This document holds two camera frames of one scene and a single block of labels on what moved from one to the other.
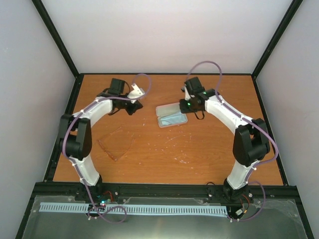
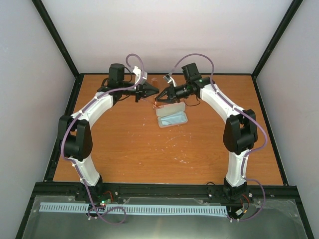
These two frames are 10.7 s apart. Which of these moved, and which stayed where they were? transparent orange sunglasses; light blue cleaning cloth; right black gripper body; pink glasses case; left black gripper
Moved: right black gripper body; transparent orange sunglasses; left black gripper
Stayed: pink glasses case; light blue cleaning cloth
